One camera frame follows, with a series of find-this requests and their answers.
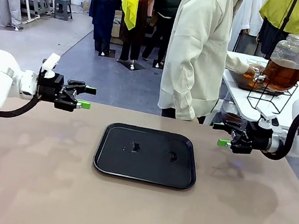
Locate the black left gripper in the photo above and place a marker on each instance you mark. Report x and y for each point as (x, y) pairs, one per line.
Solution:
(50, 86)

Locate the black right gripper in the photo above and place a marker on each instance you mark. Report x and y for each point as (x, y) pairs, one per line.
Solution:
(260, 137)

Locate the clear cup of tea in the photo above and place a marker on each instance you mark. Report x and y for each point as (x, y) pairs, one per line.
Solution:
(249, 80)

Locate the person's left forearm cream sleeve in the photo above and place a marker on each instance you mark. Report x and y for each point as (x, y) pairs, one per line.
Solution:
(236, 64)

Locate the person's right forearm cream sleeve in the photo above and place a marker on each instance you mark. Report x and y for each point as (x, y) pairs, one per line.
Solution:
(186, 106)

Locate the glass drink dispenser jar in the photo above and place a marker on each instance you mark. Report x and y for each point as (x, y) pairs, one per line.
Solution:
(285, 74)

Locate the person's left hand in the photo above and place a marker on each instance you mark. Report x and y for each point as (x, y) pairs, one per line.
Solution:
(254, 70)

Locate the dark round bowl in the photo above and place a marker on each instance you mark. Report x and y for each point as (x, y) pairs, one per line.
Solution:
(233, 114)

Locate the white side table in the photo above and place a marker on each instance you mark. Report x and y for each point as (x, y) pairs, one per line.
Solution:
(237, 95)

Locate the dark side table tray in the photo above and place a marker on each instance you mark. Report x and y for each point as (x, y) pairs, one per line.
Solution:
(267, 91)

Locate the black plastic serving tray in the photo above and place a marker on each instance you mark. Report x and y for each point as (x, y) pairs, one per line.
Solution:
(157, 170)

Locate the small cardboard box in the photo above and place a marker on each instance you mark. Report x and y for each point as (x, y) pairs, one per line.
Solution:
(116, 26)

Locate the person in cream shirt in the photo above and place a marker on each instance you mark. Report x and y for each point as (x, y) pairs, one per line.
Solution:
(193, 53)

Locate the mannequin in brown dress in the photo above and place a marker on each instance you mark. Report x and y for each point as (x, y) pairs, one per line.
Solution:
(137, 35)

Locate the mannequin white shirt navy trousers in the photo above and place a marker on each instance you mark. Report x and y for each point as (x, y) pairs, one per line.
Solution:
(102, 9)

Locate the grey plastic stool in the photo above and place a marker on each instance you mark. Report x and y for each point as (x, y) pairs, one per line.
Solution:
(64, 3)

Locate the mannequin in black outfit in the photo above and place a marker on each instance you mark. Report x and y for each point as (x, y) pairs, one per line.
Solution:
(165, 19)

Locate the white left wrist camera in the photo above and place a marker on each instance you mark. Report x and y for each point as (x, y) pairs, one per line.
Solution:
(51, 62)

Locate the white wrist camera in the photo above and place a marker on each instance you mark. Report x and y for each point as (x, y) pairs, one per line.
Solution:
(270, 120)
(51, 62)

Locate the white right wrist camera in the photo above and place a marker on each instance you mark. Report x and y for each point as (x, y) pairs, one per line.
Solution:
(270, 120)

